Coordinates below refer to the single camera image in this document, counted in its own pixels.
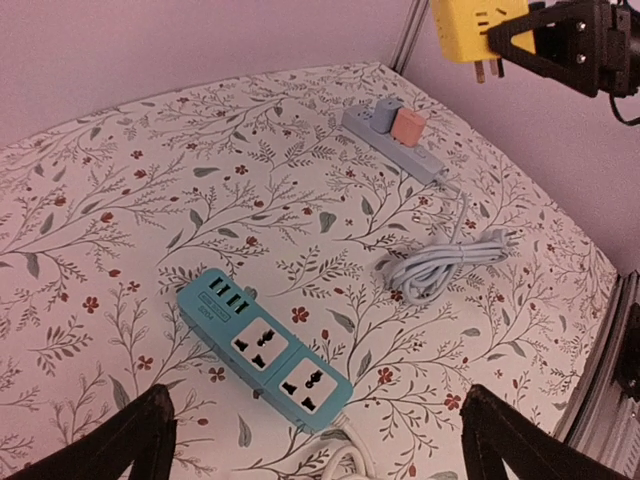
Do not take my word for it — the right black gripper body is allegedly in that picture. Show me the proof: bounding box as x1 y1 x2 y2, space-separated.
600 1 639 98

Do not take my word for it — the grey-blue power strip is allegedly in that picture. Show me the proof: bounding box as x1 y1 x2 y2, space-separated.
341 105 449 185

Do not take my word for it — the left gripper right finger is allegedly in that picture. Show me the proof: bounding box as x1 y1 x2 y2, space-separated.
460 384 626 479

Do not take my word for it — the aluminium front rail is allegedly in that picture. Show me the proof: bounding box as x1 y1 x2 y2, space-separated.
554 271 639 479

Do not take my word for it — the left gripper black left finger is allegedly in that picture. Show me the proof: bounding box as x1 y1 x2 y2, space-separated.
10 384 176 480

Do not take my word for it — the yellow cube socket adapter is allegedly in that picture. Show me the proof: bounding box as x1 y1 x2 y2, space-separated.
432 0 529 84

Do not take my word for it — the pink plug adapter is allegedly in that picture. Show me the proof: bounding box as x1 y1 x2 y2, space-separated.
390 107 426 148

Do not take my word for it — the white cord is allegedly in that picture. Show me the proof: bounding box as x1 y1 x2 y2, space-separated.
299 414 381 480

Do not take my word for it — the grey-blue cord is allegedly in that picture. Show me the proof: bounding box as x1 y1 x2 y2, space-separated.
374 179 521 304

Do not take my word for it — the light blue plug adapter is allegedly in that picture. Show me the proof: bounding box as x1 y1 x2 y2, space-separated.
370 98 403 134

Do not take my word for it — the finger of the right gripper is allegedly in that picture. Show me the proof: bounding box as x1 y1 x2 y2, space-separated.
487 1 613 98

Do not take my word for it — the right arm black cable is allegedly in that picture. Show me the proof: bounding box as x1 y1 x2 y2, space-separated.
607 92 640 126

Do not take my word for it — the floral table cloth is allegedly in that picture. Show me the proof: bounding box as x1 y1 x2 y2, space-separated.
1 63 616 479

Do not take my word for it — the right aluminium corner post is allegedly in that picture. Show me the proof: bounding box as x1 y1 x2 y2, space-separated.
389 0 431 75

